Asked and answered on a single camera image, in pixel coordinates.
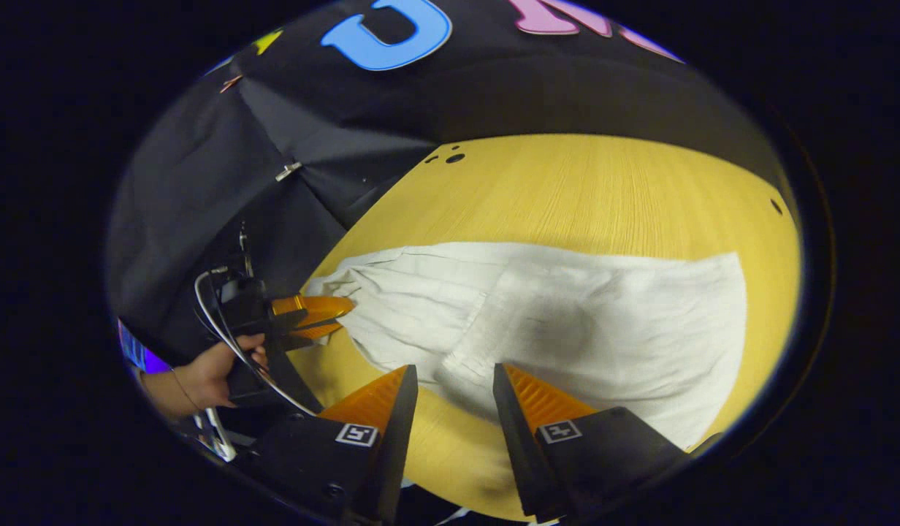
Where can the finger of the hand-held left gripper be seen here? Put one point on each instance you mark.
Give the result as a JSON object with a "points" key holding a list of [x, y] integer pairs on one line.
{"points": [[315, 332], [318, 307]]}

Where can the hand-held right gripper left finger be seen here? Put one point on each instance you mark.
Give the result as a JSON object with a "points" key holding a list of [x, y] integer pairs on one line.
{"points": [[395, 438]]}

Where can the white jeans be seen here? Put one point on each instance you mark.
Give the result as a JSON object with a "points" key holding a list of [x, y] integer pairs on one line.
{"points": [[603, 321]]}

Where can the black backdrop cloth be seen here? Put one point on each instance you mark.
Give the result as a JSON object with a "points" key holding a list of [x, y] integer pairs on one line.
{"points": [[201, 190]]}

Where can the row of backdrop clips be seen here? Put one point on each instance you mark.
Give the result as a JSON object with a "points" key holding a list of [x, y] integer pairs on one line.
{"points": [[288, 171]]}

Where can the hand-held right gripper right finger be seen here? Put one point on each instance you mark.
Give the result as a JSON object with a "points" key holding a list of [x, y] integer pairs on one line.
{"points": [[516, 438]]}

